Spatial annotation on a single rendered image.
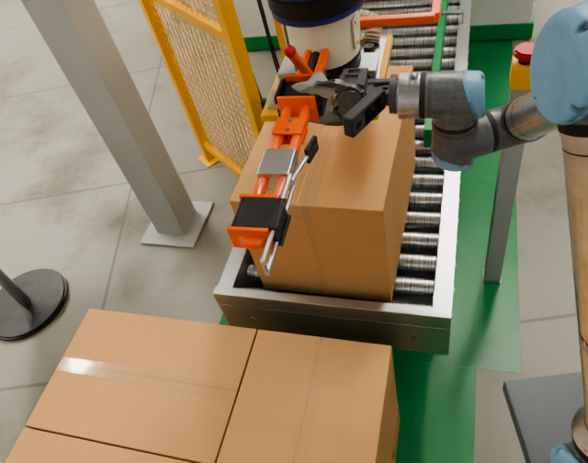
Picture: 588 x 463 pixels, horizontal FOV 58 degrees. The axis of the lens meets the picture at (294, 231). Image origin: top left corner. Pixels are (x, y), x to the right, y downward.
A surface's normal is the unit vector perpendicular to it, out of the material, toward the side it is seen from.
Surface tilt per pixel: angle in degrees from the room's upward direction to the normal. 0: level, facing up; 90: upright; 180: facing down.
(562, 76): 84
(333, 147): 0
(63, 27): 90
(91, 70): 90
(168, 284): 0
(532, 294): 0
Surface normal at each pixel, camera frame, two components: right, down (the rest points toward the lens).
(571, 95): -0.99, 0.15
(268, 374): -0.18, -0.65
